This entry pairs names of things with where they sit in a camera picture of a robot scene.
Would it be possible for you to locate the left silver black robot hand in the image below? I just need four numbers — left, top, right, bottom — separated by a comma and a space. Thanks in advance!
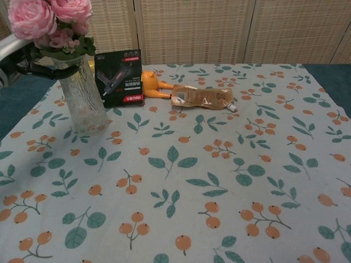
0, 33, 80, 89

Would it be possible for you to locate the pink artificial flower bouquet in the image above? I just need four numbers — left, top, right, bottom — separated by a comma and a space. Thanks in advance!
8, 0, 97, 61

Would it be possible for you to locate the clear glass cup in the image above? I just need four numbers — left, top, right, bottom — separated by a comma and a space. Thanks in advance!
49, 52, 110, 135

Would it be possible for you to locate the black glue gun box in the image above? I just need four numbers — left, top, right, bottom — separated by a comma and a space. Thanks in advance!
94, 49, 145, 108

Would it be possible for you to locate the orange rubber chicken toy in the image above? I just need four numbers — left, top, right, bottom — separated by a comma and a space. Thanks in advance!
141, 70, 174, 100

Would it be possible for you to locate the brown spouted refill pouch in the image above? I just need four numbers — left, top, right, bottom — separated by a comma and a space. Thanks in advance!
170, 84, 238, 113

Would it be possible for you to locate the bamboo folding screen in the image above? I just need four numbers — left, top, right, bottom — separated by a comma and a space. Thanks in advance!
0, 0, 351, 66

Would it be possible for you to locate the floral print tablecloth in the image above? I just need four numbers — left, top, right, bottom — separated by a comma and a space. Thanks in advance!
0, 63, 351, 263

